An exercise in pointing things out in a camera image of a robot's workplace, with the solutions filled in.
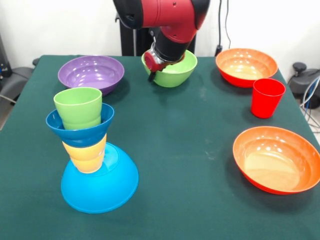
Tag dark green tablecloth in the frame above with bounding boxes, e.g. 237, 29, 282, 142
0, 54, 320, 240

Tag black equipment box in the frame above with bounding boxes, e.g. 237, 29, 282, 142
0, 34, 13, 81

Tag light green plastic bowl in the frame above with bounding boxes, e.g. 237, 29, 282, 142
141, 49, 198, 88

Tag green stepped plastic cup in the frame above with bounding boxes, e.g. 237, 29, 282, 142
53, 86, 103, 131

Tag black wall cable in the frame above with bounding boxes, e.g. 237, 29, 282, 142
215, 0, 232, 57

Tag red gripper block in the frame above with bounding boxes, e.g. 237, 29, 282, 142
144, 48, 176, 83

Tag light blue plastic bowl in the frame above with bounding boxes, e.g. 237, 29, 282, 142
60, 142, 140, 214

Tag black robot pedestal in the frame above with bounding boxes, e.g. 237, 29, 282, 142
115, 9, 203, 57

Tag red plastic cup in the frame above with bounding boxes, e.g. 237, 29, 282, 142
250, 78, 287, 119

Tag blue and white cables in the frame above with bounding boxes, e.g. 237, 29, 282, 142
301, 76, 320, 128

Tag dark blue plastic bowl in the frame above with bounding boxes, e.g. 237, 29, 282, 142
45, 102, 116, 148

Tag orange plastic bowl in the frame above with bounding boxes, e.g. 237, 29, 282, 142
215, 47, 279, 89
232, 126, 320, 195

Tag yellow stepped plastic cup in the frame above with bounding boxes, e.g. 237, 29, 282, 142
61, 133, 108, 174

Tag purple plastic bowl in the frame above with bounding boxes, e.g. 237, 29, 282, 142
57, 55, 125, 97

